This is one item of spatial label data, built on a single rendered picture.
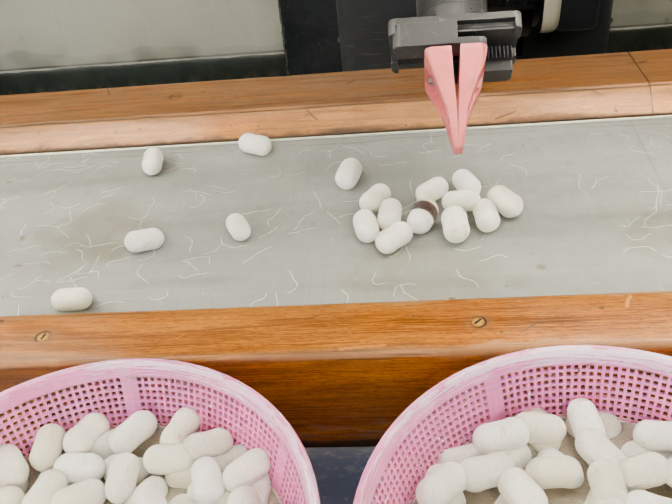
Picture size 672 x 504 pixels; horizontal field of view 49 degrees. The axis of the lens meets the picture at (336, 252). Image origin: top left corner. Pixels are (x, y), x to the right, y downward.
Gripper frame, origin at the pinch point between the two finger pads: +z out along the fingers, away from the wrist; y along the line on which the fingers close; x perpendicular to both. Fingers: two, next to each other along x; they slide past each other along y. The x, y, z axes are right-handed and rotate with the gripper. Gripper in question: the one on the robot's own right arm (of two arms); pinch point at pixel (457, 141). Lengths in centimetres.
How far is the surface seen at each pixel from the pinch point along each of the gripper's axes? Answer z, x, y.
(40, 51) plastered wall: -119, 181, -142
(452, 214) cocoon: 4.8, 3.8, -0.5
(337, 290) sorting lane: 11.3, 1.1, -9.6
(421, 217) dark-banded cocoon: 4.9, 4.0, -3.0
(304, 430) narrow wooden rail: 21.9, -1.4, -11.7
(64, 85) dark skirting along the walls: -110, 191, -137
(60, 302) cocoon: 12.2, -1.2, -30.9
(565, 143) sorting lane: -5.4, 14.9, 11.2
